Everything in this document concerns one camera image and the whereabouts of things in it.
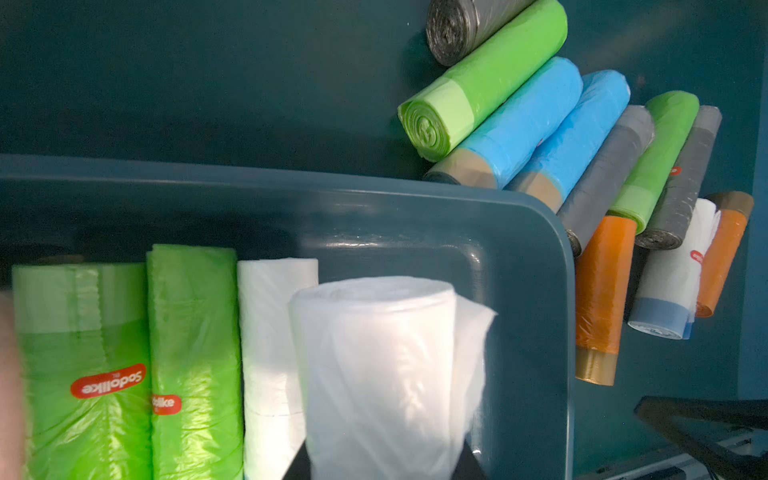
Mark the white blue trash bag roll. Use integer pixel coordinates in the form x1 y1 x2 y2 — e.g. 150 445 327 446
237 258 318 479

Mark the green trash bag roll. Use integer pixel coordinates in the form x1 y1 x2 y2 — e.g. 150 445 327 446
12 263 152 479

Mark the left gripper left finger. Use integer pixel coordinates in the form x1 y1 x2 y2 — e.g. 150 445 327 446
283 443 312 480

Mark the white roll blue end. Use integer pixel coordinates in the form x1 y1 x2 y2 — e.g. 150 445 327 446
628 198 720 340

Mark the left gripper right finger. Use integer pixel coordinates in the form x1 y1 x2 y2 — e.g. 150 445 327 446
451 442 488 480

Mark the teal plastic storage box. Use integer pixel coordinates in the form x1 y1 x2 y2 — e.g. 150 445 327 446
1 154 575 479

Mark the dark grey trash bag roll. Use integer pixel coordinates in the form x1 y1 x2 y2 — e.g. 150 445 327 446
426 0 533 67

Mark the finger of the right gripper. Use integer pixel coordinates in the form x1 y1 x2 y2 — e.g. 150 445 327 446
634 396 767 479

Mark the orange trash bag roll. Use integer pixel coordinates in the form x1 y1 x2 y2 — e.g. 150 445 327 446
696 191 754 318
575 216 636 386

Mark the pink trash bag roll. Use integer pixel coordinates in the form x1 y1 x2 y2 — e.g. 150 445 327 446
1 291 25 479

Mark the white roll red label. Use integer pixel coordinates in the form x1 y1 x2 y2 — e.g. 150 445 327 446
289 276 496 479

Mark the grey roll on right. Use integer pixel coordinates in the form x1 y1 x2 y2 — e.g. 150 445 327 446
635 105 722 250

